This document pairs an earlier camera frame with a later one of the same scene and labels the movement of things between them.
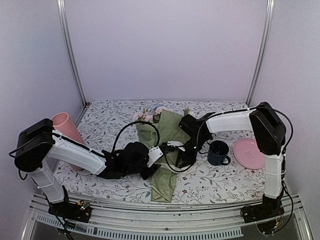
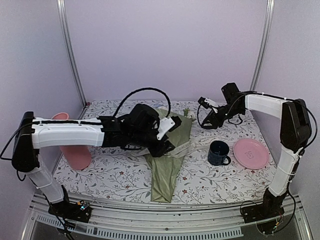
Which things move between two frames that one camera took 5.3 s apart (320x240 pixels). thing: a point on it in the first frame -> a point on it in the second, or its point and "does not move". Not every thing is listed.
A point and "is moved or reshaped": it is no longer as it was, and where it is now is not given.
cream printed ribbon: x=192 y=169 is moved or reshaped
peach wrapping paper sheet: x=158 y=125 does not move
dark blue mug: x=217 y=153 does not move
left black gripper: x=146 y=175 -> x=163 y=146
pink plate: x=247 y=153 does not move
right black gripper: x=188 y=159 -> x=213 y=119
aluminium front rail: x=167 y=223 does not move
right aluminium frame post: x=270 y=13 does not move
